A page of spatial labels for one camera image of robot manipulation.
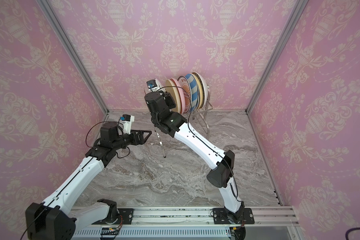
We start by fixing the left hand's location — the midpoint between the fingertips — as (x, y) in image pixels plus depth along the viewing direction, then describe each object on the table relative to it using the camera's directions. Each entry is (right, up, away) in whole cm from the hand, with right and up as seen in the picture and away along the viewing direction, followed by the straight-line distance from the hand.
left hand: (146, 132), depth 77 cm
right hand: (+12, +19, -6) cm, 23 cm away
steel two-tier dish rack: (+31, +9, +21) cm, 38 cm away
